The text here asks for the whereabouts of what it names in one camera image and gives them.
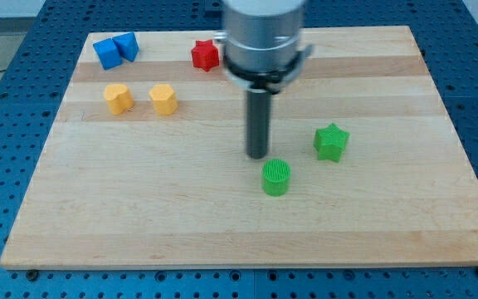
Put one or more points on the green cylinder block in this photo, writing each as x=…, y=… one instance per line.
x=275, y=177

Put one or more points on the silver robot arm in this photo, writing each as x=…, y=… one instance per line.
x=261, y=43

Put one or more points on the wooden board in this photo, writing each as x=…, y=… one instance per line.
x=146, y=191

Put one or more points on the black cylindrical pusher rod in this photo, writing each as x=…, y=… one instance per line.
x=258, y=117

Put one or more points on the yellow hexagon block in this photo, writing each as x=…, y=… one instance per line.
x=164, y=99

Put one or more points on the green star block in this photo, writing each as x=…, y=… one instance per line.
x=330, y=142

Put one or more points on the red star block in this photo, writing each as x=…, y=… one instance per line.
x=205, y=55

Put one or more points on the yellow heart block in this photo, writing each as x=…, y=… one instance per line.
x=118, y=98

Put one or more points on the blue triangle block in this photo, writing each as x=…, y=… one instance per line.
x=127, y=46

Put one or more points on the blue cube block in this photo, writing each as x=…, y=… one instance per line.
x=108, y=54

